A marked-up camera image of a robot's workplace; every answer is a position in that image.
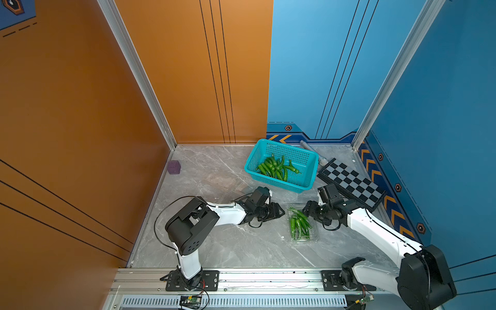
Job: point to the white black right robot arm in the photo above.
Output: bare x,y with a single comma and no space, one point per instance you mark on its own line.
420,277

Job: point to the black white chessboard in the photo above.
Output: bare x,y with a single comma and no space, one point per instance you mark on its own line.
352,185

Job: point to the small circuit board right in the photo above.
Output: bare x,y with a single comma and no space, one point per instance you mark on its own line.
366,299

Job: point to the small green pepper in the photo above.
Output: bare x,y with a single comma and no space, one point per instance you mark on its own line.
290,167

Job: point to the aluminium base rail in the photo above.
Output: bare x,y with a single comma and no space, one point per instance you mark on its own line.
247,288

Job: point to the purple embossed cube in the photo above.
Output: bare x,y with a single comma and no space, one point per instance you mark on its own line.
174,167

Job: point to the teal plastic mesh basket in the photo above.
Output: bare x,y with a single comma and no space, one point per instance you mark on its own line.
266,164

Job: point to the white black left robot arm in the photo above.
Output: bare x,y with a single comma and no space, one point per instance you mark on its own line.
190,226

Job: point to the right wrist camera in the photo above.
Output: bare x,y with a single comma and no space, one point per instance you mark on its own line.
330,195

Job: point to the aluminium corner post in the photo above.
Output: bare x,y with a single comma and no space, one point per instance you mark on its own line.
116,23
413,41

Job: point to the clear pepper container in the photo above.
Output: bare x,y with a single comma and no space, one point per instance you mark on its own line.
302,229

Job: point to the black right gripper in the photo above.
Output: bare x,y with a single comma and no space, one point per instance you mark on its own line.
309,210

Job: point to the aluminium corner post left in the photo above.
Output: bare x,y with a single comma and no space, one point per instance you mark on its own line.
116,23

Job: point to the aluminium corner post right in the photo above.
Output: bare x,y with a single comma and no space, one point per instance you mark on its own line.
413,41

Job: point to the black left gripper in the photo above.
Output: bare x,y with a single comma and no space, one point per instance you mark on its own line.
274,212

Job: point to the green circuit board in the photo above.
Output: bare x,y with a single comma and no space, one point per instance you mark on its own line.
193,302

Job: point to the grey cylinder rod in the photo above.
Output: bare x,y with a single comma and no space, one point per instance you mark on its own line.
322,160

